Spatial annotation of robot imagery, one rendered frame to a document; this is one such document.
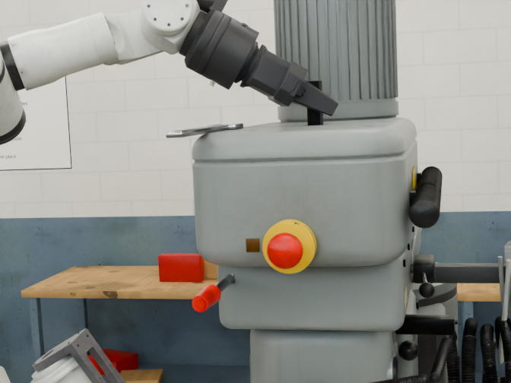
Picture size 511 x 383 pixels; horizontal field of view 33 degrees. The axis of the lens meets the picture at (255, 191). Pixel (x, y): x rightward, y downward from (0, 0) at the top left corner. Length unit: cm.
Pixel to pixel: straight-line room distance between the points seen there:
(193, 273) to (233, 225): 412
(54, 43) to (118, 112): 465
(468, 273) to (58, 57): 77
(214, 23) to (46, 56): 22
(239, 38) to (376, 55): 30
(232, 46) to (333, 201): 28
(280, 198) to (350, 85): 40
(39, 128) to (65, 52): 488
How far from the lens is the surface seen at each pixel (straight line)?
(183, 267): 513
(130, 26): 122
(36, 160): 605
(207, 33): 115
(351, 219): 98
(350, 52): 135
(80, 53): 115
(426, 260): 128
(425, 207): 100
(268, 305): 111
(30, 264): 616
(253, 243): 100
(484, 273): 150
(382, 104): 138
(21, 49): 115
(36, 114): 603
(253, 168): 99
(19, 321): 630
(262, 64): 115
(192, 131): 98
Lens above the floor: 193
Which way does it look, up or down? 6 degrees down
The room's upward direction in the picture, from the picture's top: 3 degrees counter-clockwise
